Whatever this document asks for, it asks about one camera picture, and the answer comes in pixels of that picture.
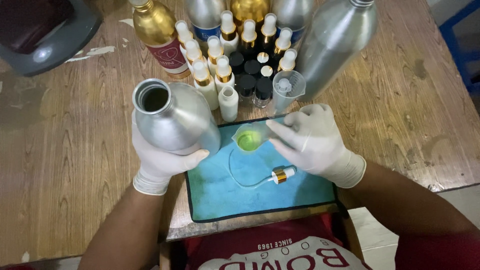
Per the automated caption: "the person's right hand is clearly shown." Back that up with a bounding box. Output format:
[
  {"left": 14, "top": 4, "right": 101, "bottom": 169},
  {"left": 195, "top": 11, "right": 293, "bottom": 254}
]
[{"left": 265, "top": 104, "right": 367, "bottom": 189}]

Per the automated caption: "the person's left hand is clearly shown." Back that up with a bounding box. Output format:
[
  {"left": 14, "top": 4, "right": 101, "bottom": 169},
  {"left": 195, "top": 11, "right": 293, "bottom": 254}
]
[{"left": 131, "top": 110, "right": 211, "bottom": 196}]

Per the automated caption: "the silver aluminium bottle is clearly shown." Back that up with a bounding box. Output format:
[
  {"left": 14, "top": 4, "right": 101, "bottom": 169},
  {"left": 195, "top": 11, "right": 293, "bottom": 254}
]
[{"left": 132, "top": 78, "right": 222, "bottom": 156}]

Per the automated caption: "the small cup with green liquid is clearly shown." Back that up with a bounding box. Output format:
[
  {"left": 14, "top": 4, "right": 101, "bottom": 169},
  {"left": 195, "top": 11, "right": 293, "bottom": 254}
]
[{"left": 231, "top": 121, "right": 274, "bottom": 152}]

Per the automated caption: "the gold spray pump with tube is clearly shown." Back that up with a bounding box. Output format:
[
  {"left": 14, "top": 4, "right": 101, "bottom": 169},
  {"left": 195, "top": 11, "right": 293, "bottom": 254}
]
[{"left": 228, "top": 148, "right": 298, "bottom": 189}]

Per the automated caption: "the clear plastic measuring beaker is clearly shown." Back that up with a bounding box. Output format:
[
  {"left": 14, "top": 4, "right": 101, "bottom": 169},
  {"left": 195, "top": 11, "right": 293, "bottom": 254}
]
[{"left": 270, "top": 70, "right": 307, "bottom": 117}]

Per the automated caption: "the white pump cap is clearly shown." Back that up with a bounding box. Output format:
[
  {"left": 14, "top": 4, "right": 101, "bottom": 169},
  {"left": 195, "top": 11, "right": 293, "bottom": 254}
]
[{"left": 275, "top": 78, "right": 292, "bottom": 94}]

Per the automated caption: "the black-capped glass vial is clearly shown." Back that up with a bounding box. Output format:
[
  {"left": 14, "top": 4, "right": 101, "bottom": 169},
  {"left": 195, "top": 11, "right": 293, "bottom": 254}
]
[
  {"left": 253, "top": 77, "right": 274, "bottom": 109},
  {"left": 229, "top": 51, "right": 245, "bottom": 76},
  {"left": 238, "top": 74, "right": 257, "bottom": 106},
  {"left": 244, "top": 59, "right": 261, "bottom": 77}
]

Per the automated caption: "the blue cloth mat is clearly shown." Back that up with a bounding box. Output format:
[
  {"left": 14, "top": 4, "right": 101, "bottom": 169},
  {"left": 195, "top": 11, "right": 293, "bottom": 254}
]
[{"left": 184, "top": 115, "right": 338, "bottom": 224}]

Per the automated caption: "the black spray bottle white cap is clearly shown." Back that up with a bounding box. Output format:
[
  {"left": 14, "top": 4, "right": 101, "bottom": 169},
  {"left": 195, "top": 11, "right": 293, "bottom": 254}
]
[
  {"left": 277, "top": 49, "right": 298, "bottom": 74},
  {"left": 273, "top": 27, "right": 293, "bottom": 64},
  {"left": 260, "top": 13, "right": 278, "bottom": 55},
  {"left": 240, "top": 19, "right": 259, "bottom": 61}
]

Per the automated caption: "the person's red printed shirt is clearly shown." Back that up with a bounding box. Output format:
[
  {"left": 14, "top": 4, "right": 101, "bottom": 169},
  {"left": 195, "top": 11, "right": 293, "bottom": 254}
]
[{"left": 165, "top": 214, "right": 480, "bottom": 270}]

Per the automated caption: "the group of white spray bottles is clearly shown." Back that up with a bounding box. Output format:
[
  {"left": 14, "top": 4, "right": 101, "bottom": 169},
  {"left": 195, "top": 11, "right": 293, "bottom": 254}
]
[{"left": 175, "top": 10, "right": 239, "bottom": 111}]

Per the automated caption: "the uncapped white plastic bottle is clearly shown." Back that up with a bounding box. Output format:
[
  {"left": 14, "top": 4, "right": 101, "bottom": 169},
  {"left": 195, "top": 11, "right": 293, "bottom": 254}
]
[{"left": 218, "top": 86, "right": 239, "bottom": 122}]

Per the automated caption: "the large plain silver bottle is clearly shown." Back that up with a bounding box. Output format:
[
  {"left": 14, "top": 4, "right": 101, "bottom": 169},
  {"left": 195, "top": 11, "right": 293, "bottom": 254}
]
[{"left": 296, "top": 0, "right": 379, "bottom": 103}]

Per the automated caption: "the silver bottle with blue label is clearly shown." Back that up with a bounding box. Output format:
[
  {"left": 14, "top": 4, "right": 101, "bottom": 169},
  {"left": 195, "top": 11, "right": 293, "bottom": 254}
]
[
  {"left": 271, "top": 0, "right": 316, "bottom": 49},
  {"left": 184, "top": 0, "right": 228, "bottom": 53}
]

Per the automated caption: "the gold bottle with red label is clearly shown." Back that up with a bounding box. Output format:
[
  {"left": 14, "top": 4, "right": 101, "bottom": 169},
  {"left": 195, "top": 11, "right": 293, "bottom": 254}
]
[{"left": 128, "top": 0, "right": 192, "bottom": 79}]

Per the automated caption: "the grey plastic bin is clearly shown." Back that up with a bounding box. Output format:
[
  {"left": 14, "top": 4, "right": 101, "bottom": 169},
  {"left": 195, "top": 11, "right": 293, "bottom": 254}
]
[{"left": 0, "top": 0, "right": 103, "bottom": 77}]

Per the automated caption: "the plain gold bottle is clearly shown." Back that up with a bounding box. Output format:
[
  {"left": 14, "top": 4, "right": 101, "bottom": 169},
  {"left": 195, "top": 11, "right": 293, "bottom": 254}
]
[{"left": 229, "top": 0, "right": 271, "bottom": 29}]

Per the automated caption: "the blue stool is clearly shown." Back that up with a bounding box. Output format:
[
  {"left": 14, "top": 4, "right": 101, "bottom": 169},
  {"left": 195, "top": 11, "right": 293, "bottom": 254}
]
[{"left": 439, "top": 0, "right": 480, "bottom": 94}]

